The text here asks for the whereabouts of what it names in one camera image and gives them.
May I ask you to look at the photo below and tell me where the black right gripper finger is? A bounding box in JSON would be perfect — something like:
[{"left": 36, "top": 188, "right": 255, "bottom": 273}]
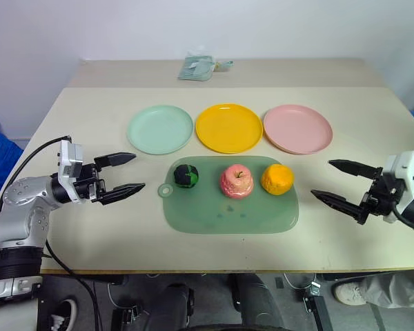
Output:
[
  {"left": 328, "top": 159, "right": 383, "bottom": 180},
  {"left": 310, "top": 189, "right": 371, "bottom": 226}
]

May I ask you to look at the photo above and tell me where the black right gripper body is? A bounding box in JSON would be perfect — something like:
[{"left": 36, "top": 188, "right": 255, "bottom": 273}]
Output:
[{"left": 361, "top": 171, "right": 405, "bottom": 219}]

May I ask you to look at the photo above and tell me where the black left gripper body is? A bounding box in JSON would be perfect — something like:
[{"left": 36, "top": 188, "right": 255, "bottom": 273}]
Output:
[{"left": 72, "top": 163, "right": 108, "bottom": 204}]

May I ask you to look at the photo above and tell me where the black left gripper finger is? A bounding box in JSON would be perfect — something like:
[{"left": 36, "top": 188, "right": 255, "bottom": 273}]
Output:
[
  {"left": 93, "top": 152, "right": 137, "bottom": 172},
  {"left": 92, "top": 183, "right": 146, "bottom": 207}
]

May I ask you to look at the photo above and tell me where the mint green plate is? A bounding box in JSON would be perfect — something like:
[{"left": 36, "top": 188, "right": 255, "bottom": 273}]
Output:
[{"left": 126, "top": 104, "right": 194, "bottom": 155}]

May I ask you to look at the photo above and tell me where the orange fruit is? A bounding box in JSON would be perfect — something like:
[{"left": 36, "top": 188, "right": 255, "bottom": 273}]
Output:
[{"left": 261, "top": 163, "right": 295, "bottom": 197}]

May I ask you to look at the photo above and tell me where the dark green black fruit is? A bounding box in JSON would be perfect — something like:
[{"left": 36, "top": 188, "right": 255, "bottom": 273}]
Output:
[{"left": 173, "top": 163, "right": 199, "bottom": 189}]

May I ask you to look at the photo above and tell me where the pink plate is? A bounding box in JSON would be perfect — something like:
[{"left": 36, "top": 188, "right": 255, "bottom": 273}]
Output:
[{"left": 263, "top": 104, "right": 333, "bottom": 155}]

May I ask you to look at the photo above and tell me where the yellow plate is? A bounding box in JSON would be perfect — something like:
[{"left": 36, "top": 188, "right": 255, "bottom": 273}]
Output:
[{"left": 195, "top": 103, "right": 264, "bottom": 154}]

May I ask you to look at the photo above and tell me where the grey trouser leg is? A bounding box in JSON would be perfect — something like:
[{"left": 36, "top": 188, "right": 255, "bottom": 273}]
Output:
[{"left": 361, "top": 272, "right": 414, "bottom": 310}]

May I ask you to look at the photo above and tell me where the pink apple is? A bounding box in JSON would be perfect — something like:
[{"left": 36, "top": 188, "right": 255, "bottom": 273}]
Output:
[{"left": 219, "top": 163, "right": 255, "bottom": 200}]

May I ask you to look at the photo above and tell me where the green translucent cutting board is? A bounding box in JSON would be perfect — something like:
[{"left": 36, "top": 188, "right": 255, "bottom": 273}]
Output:
[{"left": 157, "top": 155, "right": 300, "bottom": 234}]

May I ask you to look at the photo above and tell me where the plastic bag of green items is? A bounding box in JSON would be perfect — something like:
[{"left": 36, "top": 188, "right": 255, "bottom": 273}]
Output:
[{"left": 177, "top": 45, "right": 234, "bottom": 82}]

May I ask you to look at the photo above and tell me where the dark rounded robot leg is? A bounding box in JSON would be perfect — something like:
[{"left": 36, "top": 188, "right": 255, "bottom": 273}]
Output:
[{"left": 227, "top": 272, "right": 284, "bottom": 331}]

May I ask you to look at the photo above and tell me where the black white sneaker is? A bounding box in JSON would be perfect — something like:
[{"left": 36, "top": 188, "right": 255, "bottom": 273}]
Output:
[{"left": 48, "top": 299, "right": 79, "bottom": 331}]

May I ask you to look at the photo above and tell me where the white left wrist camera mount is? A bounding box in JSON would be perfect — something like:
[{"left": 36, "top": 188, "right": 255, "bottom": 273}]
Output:
[{"left": 57, "top": 140, "right": 85, "bottom": 180}]

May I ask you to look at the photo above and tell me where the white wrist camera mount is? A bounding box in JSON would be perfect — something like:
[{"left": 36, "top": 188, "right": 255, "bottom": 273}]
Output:
[
  {"left": 57, "top": 140, "right": 85, "bottom": 180},
  {"left": 382, "top": 150, "right": 414, "bottom": 223}
]

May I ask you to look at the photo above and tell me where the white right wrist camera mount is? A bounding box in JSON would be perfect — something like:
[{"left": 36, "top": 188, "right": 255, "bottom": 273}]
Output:
[{"left": 382, "top": 150, "right": 414, "bottom": 223}]

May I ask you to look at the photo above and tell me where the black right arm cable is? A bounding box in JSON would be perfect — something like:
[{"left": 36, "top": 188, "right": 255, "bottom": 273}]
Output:
[{"left": 391, "top": 201, "right": 414, "bottom": 235}]

